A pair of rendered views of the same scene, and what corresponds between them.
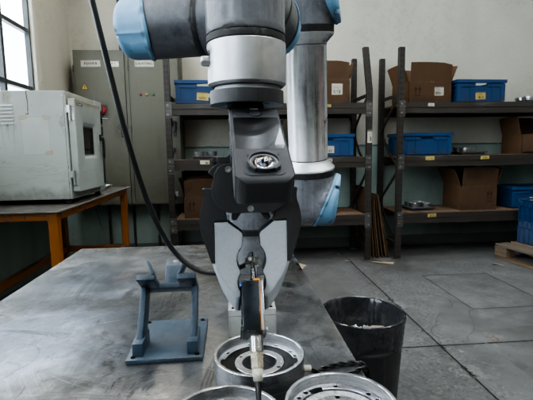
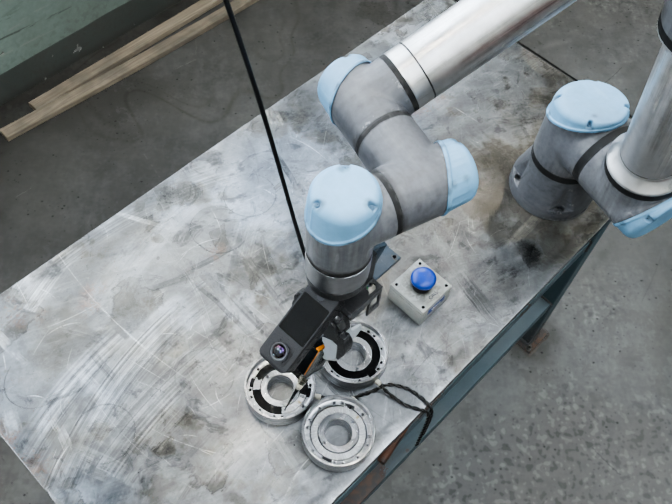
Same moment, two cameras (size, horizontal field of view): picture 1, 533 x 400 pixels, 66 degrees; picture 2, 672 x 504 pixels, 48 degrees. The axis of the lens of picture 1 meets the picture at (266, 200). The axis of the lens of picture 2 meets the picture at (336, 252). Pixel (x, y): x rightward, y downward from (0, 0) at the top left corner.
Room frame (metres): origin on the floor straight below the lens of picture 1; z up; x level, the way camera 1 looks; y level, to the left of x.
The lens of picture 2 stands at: (0.09, -0.29, 1.89)
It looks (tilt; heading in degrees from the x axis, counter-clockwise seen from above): 58 degrees down; 44
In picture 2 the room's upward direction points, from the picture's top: 6 degrees clockwise
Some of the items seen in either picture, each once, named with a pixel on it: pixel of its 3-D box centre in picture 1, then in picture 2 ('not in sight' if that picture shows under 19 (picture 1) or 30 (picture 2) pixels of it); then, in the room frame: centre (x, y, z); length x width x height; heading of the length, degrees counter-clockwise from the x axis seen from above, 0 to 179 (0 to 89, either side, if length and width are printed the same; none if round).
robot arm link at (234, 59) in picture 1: (243, 70); (335, 257); (0.41, 0.02, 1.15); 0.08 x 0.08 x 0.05
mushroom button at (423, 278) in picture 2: not in sight; (421, 283); (0.61, 0.03, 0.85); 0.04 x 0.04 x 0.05
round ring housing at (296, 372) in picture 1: (259, 368); (352, 355); (0.46, 0.01, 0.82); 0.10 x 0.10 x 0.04
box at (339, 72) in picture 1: (322, 85); not in sight; (4.11, -0.57, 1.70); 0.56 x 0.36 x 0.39; 90
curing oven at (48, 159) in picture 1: (50, 149); not in sight; (2.66, 1.38, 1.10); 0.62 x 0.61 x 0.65; 5
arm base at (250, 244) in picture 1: (251, 245); (558, 169); (0.96, 0.04, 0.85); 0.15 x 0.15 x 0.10
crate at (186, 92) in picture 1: (203, 94); not in sight; (4.05, 0.59, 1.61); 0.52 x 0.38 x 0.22; 98
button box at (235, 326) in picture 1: (251, 312); (422, 289); (0.62, 0.03, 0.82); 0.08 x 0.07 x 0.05; 5
